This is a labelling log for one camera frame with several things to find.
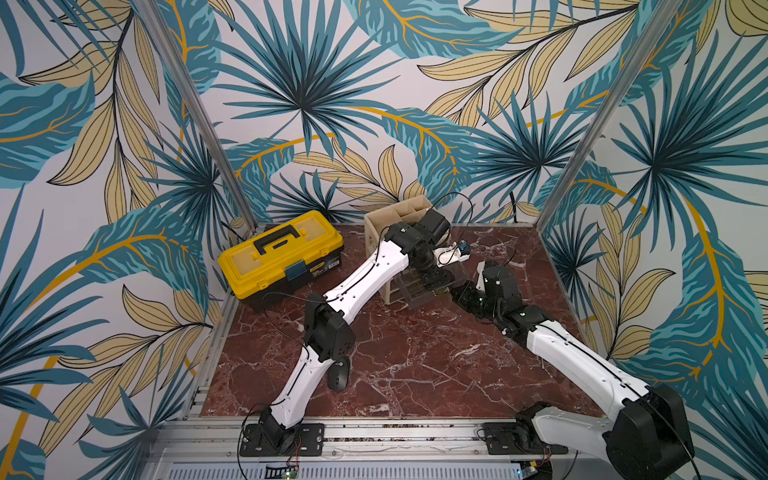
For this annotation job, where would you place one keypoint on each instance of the beige drawer organizer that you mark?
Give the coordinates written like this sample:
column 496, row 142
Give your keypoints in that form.
column 389, row 239

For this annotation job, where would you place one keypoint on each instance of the left corner aluminium post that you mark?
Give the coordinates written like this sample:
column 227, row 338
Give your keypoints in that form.
column 159, row 32

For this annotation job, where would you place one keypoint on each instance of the aluminium front rail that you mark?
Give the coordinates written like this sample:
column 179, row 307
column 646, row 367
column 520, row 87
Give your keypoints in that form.
column 358, row 448

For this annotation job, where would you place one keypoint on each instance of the corner aluminium post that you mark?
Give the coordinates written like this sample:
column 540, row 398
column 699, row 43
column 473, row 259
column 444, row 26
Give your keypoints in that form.
column 159, row 32
column 636, row 60

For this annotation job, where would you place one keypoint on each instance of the yellow black toolbox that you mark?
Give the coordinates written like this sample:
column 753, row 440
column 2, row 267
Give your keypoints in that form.
column 272, row 266

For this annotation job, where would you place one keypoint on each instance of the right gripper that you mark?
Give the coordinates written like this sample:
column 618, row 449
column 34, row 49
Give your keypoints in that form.
column 471, row 293

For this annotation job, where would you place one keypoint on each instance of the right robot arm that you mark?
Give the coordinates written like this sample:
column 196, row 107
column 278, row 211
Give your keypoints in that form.
column 643, row 432

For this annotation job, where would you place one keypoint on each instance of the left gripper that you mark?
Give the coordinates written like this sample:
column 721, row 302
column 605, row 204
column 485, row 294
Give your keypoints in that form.
column 441, row 275

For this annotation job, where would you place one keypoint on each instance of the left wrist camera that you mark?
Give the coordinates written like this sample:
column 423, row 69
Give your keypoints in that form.
column 456, row 253

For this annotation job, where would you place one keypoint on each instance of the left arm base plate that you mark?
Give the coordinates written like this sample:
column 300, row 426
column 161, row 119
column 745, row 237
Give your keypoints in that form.
column 304, row 440

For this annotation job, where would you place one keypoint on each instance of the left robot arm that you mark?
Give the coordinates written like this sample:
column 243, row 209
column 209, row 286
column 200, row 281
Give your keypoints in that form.
column 328, row 334

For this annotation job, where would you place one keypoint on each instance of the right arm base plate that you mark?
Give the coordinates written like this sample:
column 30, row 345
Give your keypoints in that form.
column 513, row 438

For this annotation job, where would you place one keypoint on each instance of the right corner aluminium post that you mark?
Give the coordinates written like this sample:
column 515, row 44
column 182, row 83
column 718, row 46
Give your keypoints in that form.
column 636, row 60

